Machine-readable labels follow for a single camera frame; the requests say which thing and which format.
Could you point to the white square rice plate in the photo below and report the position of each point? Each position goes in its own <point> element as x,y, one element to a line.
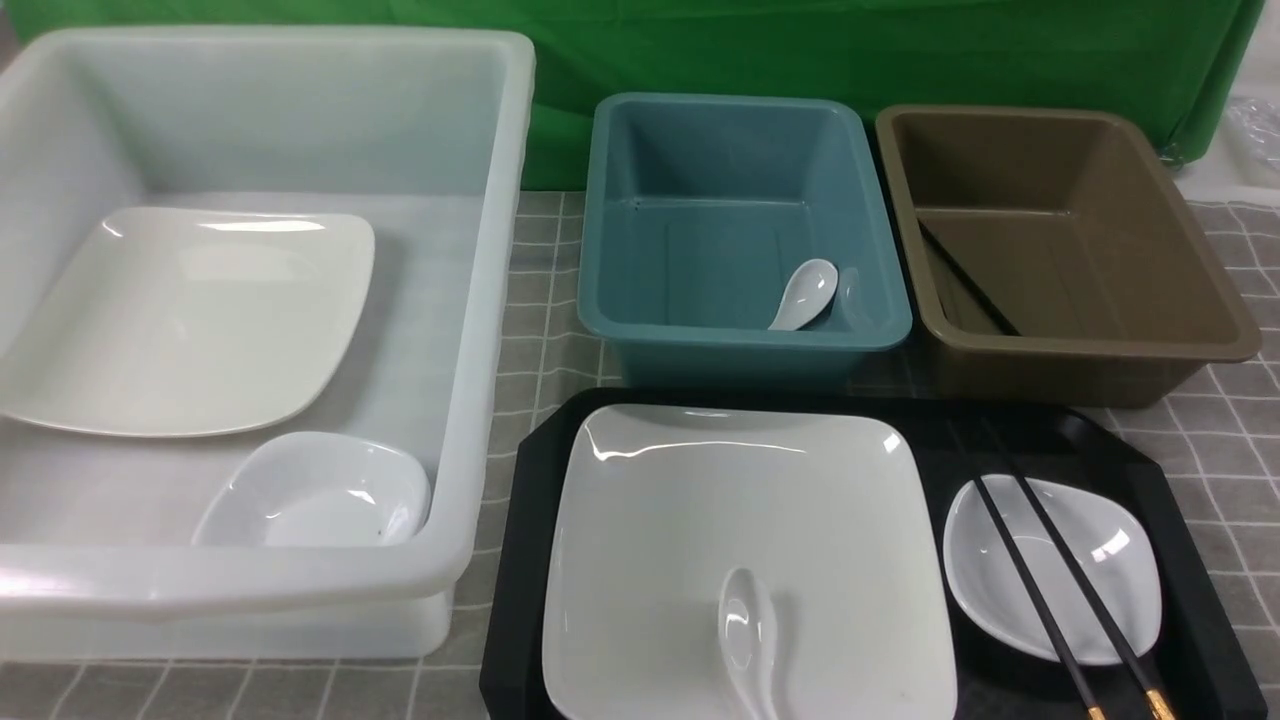
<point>660,502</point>

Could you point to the white spoon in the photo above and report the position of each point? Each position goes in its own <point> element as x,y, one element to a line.
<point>747,638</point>
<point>808,292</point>

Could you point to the white bowl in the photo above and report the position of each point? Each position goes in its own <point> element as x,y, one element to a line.
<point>318,490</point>
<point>1108,542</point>

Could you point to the black chopstick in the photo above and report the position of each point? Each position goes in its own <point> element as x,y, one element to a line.
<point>1158,705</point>
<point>1030,590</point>

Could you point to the white square plate in bin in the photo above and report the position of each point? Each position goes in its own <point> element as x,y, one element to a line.
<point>177,322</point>

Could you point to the teal plastic bin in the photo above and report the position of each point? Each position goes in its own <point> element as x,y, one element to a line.
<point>698,210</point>

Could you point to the white spoon in teal bin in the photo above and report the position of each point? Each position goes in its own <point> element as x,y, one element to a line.
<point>808,292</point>

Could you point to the large white plastic bin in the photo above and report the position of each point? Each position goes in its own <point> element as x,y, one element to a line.
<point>419,131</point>

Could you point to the black chopsticks in brown bin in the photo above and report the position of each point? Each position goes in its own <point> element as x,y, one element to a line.
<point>1002,323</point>

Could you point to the white bowl in bin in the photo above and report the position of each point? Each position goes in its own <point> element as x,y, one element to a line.
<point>318,490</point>

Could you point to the brown plastic bin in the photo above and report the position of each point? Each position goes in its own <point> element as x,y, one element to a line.
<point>1069,221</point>

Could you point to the grey checked tablecloth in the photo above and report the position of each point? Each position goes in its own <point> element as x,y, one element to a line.
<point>1216,437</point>

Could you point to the green backdrop cloth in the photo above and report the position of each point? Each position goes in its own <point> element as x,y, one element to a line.
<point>1167,66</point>

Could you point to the clear plastic bag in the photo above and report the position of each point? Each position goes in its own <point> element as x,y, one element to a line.
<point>1254,126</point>

